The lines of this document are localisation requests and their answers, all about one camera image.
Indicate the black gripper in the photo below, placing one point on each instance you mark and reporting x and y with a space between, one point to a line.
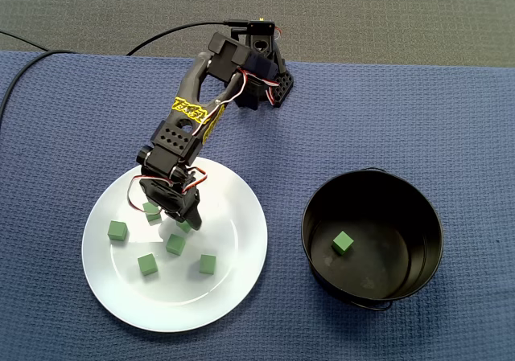
182 209

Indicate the green cube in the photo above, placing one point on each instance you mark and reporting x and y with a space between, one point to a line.
207 264
149 208
184 227
117 230
147 264
175 244
342 242

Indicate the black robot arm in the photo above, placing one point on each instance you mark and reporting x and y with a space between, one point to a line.
173 138

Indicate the white round plate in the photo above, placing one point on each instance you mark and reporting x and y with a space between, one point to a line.
181 296

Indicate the black metal bucket container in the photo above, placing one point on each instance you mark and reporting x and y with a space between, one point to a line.
418 256

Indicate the blue waffle cloth mat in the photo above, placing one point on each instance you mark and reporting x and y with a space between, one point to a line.
362 128

